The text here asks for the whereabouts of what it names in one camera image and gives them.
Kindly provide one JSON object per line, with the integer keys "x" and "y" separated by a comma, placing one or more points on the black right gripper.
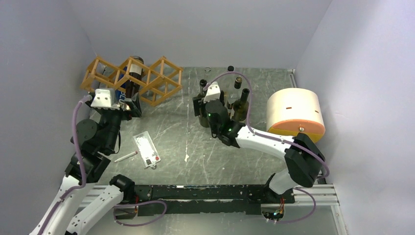
{"x": 198, "y": 103}

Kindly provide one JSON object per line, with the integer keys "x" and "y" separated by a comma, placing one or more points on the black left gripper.
{"x": 136, "y": 106}

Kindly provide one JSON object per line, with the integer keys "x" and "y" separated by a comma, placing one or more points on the dark green wine bottle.
{"x": 240, "y": 107}

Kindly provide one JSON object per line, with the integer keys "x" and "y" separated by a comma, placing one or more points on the clear round glass bottle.
{"x": 230, "y": 76}

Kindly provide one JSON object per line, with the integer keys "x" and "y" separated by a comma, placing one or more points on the dark bottle silver cap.
{"x": 203, "y": 121}

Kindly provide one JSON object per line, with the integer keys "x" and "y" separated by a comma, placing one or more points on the clear whisky bottle black label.
{"x": 234, "y": 93}

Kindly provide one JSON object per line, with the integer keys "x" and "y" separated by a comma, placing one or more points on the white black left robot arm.
{"x": 95, "y": 122}

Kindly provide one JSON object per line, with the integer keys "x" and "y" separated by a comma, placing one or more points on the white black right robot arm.
{"x": 304, "y": 161}

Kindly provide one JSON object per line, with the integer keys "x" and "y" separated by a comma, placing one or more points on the blue labelled clear bottle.
{"x": 120, "y": 94}

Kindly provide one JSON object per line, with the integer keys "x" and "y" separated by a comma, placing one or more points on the wooden wine rack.
{"x": 157, "y": 82}

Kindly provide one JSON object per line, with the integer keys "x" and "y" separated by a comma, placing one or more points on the white pink marker pen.
{"x": 126, "y": 156}

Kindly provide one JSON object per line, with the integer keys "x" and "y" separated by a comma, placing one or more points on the clear plastic blister package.
{"x": 147, "y": 150}

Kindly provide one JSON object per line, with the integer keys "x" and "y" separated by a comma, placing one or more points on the cream orange cylindrical drawer box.
{"x": 295, "y": 110}

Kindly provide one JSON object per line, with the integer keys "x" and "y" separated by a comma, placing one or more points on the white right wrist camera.
{"x": 213, "y": 92}

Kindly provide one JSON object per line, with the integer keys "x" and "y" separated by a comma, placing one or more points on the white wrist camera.
{"x": 213, "y": 92}
{"x": 104, "y": 98}

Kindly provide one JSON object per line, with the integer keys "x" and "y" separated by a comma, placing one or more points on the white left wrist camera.
{"x": 104, "y": 98}

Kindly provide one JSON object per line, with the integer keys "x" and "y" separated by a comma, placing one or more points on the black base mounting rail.
{"x": 190, "y": 199}

